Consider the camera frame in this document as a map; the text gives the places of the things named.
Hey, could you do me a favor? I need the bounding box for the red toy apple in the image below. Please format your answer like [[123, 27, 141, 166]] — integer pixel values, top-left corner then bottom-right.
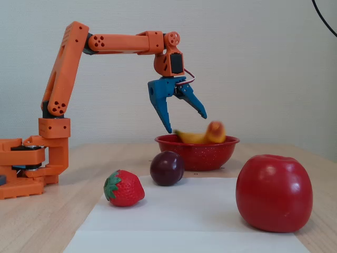
[[235, 154, 314, 233]]

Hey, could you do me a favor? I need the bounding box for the red toy strawberry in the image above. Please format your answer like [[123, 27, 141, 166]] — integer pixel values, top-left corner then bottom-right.
[[103, 170, 145, 208]]

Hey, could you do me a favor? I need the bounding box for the orange robot base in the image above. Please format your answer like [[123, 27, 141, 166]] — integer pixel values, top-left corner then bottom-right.
[[0, 138, 59, 200]]

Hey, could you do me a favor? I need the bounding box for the dark purple toy plum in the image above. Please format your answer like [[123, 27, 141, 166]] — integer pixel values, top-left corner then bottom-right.
[[150, 150, 185, 187]]

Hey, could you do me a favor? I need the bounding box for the white paper sheet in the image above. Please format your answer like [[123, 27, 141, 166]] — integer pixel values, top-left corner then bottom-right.
[[63, 177, 311, 253]]

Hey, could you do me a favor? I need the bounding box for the yellow toy banana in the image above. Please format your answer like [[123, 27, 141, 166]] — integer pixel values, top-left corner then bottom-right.
[[173, 120, 227, 144]]

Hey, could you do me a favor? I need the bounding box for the red speckled bowl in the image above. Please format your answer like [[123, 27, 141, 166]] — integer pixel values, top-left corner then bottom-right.
[[154, 134, 241, 172]]

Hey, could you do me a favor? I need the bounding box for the white red black servo cable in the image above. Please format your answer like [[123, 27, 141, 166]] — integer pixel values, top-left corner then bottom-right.
[[177, 67, 197, 86]]

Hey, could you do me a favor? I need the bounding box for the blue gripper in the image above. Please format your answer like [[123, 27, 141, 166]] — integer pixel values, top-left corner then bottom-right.
[[147, 76, 208, 134]]

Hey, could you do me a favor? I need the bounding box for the thin black cable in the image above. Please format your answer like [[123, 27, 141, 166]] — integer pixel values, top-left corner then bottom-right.
[[312, 0, 337, 38]]

